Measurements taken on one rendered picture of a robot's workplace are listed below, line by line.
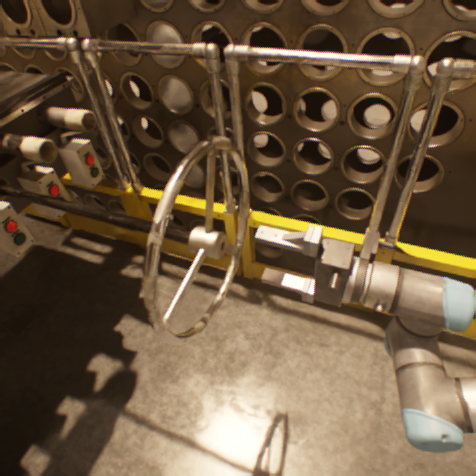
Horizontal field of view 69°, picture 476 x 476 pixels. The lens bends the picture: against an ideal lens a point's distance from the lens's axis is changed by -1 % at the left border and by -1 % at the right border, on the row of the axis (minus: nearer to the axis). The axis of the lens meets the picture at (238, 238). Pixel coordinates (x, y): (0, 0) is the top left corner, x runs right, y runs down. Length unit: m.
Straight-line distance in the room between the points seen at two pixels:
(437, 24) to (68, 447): 2.13
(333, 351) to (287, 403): 0.28
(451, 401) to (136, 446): 1.09
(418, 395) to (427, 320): 0.11
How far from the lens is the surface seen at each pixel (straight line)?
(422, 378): 0.62
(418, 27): 1.83
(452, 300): 0.59
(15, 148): 1.17
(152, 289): 0.52
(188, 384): 1.47
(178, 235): 0.68
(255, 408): 1.41
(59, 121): 1.26
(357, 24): 1.84
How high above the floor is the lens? 1.33
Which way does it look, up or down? 45 degrees down
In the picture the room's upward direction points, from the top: 6 degrees counter-clockwise
